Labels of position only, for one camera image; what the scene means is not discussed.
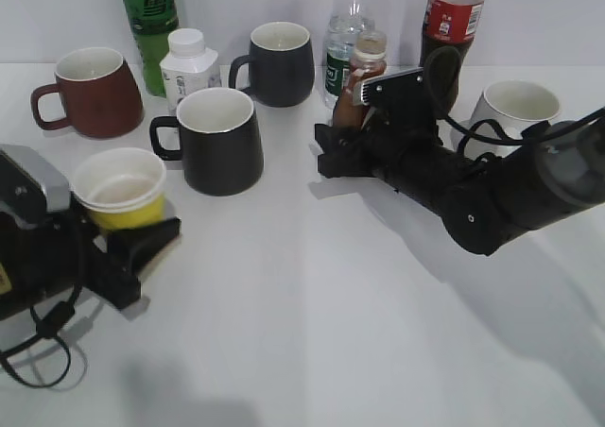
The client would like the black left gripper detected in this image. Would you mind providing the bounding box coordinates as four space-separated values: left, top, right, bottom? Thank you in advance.
9 209 182 310

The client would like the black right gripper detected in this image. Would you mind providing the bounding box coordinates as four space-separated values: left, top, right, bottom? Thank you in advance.
314 107 469 220

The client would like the yellow paper cup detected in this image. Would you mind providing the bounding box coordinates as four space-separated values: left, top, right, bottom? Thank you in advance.
70 147 167 231

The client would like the brown Nescafe coffee bottle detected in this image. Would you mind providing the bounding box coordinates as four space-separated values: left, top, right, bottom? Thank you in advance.
332 29 387 129

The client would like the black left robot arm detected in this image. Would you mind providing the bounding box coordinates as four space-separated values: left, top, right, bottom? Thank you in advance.
1 201 181 319

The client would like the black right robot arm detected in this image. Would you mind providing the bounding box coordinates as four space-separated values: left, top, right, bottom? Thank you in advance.
314 110 604 256

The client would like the dark mug rear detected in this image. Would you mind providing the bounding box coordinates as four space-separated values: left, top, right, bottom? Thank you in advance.
228 22 315 108

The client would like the black mug front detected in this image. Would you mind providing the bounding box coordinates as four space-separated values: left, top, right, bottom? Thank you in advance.
149 87 264 196

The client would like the clear water bottle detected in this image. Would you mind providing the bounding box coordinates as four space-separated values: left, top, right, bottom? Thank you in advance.
323 0 374 110

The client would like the brown ceramic mug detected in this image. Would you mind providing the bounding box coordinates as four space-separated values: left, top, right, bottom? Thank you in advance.
30 47 144 139

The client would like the white ceramic mug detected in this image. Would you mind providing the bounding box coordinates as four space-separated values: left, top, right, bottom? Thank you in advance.
460 80 561 159

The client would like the cola bottle red label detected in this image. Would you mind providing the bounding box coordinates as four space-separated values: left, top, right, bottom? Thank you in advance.
418 0 486 105

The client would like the white milk bottle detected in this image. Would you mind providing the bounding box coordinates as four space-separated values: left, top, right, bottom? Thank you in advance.
160 28 222 116

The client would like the green plastic soda bottle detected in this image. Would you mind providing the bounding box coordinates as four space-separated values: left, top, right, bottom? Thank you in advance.
123 0 179 97

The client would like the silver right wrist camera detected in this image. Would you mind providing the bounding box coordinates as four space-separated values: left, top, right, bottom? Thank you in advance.
352 67 424 108

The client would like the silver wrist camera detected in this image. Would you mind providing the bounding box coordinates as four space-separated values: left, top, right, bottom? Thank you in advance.
352 67 424 108
1 144 71 230

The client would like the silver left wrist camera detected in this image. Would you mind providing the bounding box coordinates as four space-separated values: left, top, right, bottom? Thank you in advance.
1 144 71 230

